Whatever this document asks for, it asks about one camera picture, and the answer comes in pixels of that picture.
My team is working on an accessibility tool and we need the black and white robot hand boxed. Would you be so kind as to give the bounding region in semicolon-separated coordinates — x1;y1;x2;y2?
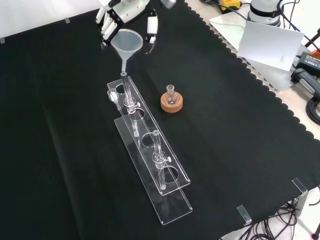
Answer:
95;0;160;55

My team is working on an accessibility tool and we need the translucent plastic funnel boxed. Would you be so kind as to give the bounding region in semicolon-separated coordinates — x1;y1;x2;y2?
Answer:
110;28;144;76

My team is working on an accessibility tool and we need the clear glass weighing funnel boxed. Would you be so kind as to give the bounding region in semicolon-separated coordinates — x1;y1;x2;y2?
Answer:
106;89;123;111

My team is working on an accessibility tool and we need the clear acrylic funnel stand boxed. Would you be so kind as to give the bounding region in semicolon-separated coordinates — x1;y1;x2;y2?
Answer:
106;72;194;227

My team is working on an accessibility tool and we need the small round-bottom glass flask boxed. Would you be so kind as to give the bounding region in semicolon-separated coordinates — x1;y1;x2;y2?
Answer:
165;84;179;105

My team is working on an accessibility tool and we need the yellow stop button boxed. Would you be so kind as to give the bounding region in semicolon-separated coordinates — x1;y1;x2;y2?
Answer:
217;0;243;14

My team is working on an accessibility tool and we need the black cloth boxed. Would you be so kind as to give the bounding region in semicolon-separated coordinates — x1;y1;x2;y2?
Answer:
0;0;320;240

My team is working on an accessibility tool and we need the black power adapter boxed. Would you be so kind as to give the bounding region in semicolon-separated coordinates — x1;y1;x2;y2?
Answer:
296;51;320;73

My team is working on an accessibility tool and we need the clear cloth clip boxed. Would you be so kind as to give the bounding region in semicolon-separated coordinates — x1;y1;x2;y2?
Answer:
291;177;309;194
236;204;253;224

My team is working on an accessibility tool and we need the cork ring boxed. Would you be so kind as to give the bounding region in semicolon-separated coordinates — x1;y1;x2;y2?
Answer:
160;91;185;113

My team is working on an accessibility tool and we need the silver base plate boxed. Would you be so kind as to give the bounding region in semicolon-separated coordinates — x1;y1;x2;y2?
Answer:
208;6;301;95

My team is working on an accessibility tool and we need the black clamp handle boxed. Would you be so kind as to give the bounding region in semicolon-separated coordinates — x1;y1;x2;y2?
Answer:
291;67;320;97

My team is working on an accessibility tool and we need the coiled black cable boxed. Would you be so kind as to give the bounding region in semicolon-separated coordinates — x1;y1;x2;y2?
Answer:
305;96;320;126

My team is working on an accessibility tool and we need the black cable tangle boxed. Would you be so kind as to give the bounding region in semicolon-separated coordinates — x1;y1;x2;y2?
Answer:
237;199;320;240

